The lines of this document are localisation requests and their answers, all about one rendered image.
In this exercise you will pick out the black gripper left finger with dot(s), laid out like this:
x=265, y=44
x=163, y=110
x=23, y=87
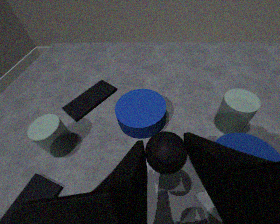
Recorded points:
x=119, y=199

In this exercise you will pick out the glass french press with black handle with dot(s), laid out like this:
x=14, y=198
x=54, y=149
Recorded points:
x=170, y=193

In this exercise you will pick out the blue short cylinder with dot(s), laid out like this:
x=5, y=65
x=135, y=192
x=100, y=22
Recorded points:
x=250, y=145
x=141, y=113

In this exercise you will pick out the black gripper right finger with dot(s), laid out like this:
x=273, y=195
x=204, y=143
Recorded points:
x=244, y=188

